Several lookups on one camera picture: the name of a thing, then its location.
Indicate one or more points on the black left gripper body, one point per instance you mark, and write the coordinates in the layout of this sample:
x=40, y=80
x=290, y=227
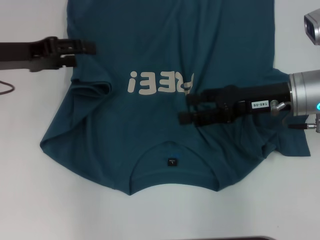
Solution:
x=25, y=56

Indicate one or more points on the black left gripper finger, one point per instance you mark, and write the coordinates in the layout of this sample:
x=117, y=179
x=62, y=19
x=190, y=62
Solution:
x=68, y=61
x=82, y=47

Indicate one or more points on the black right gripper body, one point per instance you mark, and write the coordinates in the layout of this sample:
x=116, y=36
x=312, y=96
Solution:
x=262, y=95

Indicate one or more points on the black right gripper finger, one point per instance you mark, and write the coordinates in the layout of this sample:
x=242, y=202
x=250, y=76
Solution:
x=202, y=97
x=197, y=118

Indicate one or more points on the teal t-shirt with beige print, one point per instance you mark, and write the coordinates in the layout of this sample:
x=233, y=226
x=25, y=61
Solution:
x=160, y=140

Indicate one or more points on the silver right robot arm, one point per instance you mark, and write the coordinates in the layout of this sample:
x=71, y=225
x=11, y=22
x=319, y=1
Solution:
x=305, y=92

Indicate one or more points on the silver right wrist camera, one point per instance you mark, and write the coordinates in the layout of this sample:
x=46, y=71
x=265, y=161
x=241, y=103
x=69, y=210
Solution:
x=313, y=27

